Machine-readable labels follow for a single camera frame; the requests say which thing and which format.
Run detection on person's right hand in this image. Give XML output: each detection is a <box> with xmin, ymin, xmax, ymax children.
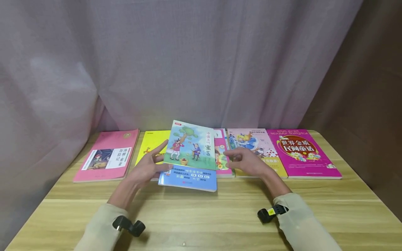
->
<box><xmin>223</xmin><ymin>147</ymin><xmax>277</xmax><ymax>178</ymax></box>

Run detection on person's left hand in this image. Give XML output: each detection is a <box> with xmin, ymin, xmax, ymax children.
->
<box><xmin>127</xmin><ymin>140</ymin><xmax>173</xmax><ymax>191</ymax></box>

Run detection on green illustrated book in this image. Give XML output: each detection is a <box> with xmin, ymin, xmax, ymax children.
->
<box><xmin>158</xmin><ymin>120</ymin><xmax>218</xmax><ymax>192</ymax></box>

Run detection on person's left forearm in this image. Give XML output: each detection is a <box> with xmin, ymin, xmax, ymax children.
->
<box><xmin>74</xmin><ymin>180</ymin><xmax>148</xmax><ymax>251</ymax></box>

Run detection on person's right forearm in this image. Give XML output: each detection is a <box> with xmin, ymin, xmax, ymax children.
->
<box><xmin>261</xmin><ymin>173</ymin><xmax>343</xmax><ymax>251</ymax></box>

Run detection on yellow book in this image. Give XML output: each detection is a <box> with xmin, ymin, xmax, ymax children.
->
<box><xmin>135</xmin><ymin>130</ymin><xmax>172</xmax><ymax>167</ymax></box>

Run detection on pink book with cartoon cover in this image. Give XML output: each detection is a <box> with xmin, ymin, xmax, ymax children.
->
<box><xmin>214</xmin><ymin>128</ymin><xmax>236</xmax><ymax>178</ymax></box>

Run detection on pale pink book, blonde girl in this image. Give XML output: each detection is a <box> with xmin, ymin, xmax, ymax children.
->
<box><xmin>226</xmin><ymin>128</ymin><xmax>289</xmax><ymax>179</ymax></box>

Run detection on pink book with dark picture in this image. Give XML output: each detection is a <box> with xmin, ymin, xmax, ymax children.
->
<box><xmin>73</xmin><ymin>129</ymin><xmax>140</xmax><ymax>183</ymax></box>

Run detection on black wrist band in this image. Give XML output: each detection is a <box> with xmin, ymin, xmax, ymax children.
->
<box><xmin>257</xmin><ymin>204</ymin><xmax>289</xmax><ymax>224</ymax></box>
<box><xmin>112</xmin><ymin>215</ymin><xmax>146</xmax><ymax>238</ymax></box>

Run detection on magenta book with red emblem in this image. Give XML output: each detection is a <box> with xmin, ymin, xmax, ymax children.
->
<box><xmin>266</xmin><ymin>129</ymin><xmax>343</xmax><ymax>180</ymax></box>

